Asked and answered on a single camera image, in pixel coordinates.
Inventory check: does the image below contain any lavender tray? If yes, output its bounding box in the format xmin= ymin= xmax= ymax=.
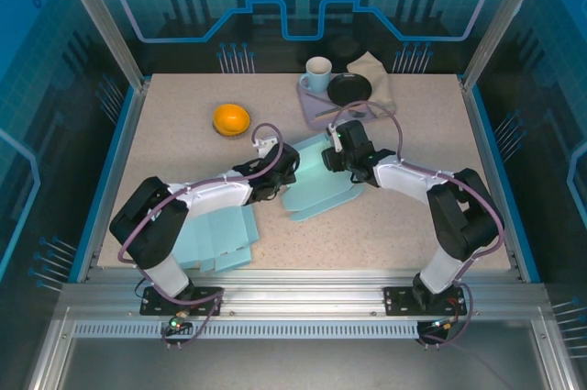
xmin=295 ymin=72 xmax=384 ymax=129

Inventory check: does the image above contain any black plate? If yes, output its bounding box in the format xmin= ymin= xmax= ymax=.
xmin=327 ymin=72 xmax=373 ymax=106

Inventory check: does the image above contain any metal fork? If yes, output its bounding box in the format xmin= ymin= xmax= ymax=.
xmin=304 ymin=92 xmax=368 ymax=117

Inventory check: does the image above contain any orange patterned bowl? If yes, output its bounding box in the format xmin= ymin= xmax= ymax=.
xmin=211 ymin=104 xmax=252 ymax=139

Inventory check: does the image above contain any beige cloth napkin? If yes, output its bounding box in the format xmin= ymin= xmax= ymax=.
xmin=346 ymin=50 xmax=398 ymax=116

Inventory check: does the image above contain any light blue mug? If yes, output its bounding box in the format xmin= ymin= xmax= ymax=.
xmin=298 ymin=56 xmax=334 ymax=92

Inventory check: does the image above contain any small adapter with green light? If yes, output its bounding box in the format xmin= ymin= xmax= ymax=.
xmin=167 ymin=311 xmax=193 ymax=331
xmin=428 ymin=316 xmax=460 ymax=334

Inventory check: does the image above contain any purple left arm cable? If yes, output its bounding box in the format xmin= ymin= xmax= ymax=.
xmin=117 ymin=122 xmax=283 ymax=351

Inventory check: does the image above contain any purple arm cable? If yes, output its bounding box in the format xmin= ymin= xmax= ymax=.
xmin=117 ymin=122 xmax=283 ymax=351
xmin=330 ymin=102 xmax=505 ymax=350

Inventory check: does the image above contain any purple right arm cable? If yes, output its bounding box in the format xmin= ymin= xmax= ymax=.
xmin=330 ymin=102 xmax=505 ymax=350

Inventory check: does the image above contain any aluminium front rail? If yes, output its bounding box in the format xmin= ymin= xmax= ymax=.
xmin=58 ymin=269 xmax=550 ymax=320

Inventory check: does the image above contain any aluminium side rail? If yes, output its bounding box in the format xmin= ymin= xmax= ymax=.
xmin=75 ymin=80 xmax=152 ymax=284
xmin=460 ymin=80 xmax=526 ymax=284

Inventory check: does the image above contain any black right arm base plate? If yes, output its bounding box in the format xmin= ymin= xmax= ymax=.
xmin=382 ymin=285 xmax=465 ymax=318

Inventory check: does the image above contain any slotted cable duct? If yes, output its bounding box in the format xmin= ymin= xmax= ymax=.
xmin=72 ymin=321 xmax=422 ymax=340

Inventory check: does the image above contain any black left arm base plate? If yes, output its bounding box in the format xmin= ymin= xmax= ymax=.
xmin=138 ymin=285 xmax=226 ymax=318

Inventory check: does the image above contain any aluminium frame post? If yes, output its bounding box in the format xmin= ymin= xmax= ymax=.
xmin=50 ymin=0 xmax=151 ymax=92
xmin=460 ymin=0 xmax=553 ymax=92

